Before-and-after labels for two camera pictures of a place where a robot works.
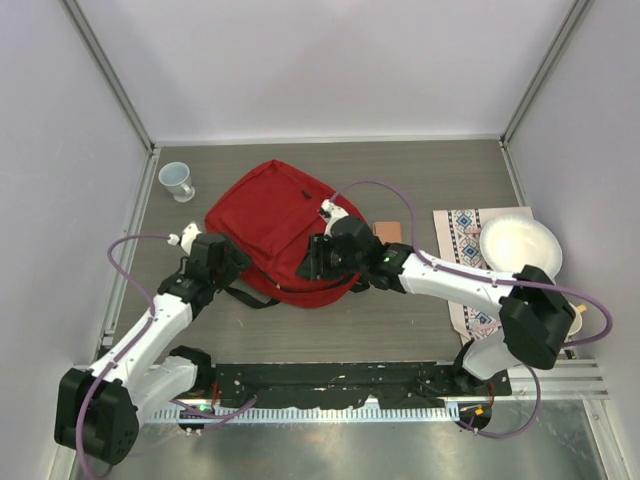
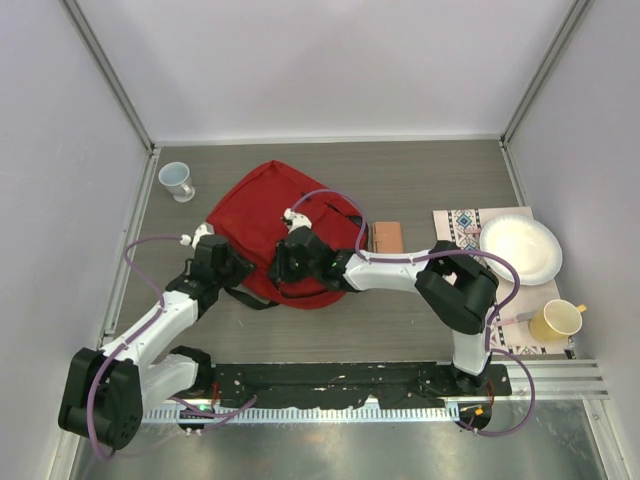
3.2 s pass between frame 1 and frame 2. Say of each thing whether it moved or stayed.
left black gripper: stayed
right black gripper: moved
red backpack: stayed
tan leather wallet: stayed
